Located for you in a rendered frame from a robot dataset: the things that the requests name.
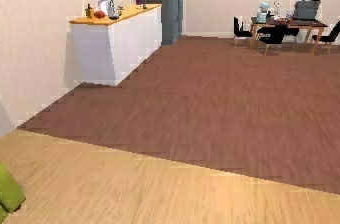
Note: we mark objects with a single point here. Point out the grey kettle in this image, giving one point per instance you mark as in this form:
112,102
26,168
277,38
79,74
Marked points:
113,10

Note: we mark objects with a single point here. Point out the yellow brown bottle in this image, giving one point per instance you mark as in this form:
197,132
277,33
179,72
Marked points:
89,12

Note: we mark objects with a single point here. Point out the red brown round food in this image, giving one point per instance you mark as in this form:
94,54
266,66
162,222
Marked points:
99,14

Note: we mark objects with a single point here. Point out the black dining chair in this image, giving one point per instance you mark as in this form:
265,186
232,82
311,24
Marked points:
273,37
292,32
241,32
331,35

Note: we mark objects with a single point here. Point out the grey fridge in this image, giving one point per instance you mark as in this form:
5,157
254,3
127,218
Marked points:
171,20

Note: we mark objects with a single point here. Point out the white kitchen counter yellow top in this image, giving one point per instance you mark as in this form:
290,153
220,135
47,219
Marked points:
124,43

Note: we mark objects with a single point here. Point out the light blue teapot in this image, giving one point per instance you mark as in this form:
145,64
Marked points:
262,13

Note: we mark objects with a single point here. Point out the brown wooden dining table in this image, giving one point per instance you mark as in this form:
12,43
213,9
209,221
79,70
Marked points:
288,25

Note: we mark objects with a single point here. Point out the clear glass vase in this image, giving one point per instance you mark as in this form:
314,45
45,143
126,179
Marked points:
277,10

